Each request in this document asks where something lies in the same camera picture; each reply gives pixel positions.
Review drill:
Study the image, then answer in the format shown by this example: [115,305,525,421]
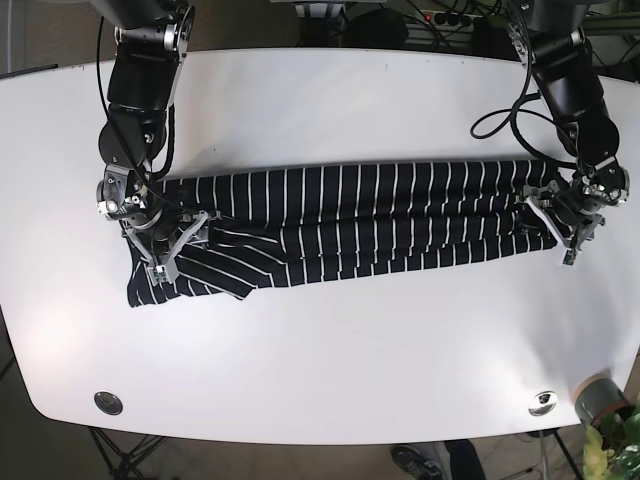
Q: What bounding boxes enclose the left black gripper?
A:
[524,166,630,266]

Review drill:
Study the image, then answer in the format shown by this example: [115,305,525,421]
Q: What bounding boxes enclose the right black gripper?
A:
[124,208,212,286]

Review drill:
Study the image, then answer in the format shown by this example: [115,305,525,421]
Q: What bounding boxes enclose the black white striped T-shirt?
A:
[127,160,558,308]

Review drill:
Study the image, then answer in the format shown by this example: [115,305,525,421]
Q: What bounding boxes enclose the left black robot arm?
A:
[482,1,630,265]

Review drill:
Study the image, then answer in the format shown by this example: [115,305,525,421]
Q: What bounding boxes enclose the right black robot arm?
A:
[92,1,210,286]

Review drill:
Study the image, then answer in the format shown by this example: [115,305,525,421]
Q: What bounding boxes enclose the left silver table grommet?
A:
[94,391,123,416]

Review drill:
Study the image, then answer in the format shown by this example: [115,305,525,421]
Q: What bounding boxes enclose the silver table grommet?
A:
[94,391,123,416]
[528,391,558,417]

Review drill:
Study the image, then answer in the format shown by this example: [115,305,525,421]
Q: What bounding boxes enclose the grey plant pot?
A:
[572,373,635,427]

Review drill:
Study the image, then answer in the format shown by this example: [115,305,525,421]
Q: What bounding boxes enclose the right silver table grommet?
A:
[528,391,558,417]

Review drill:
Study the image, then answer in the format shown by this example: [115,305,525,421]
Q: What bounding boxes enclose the green potted plant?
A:
[583,407,639,480]

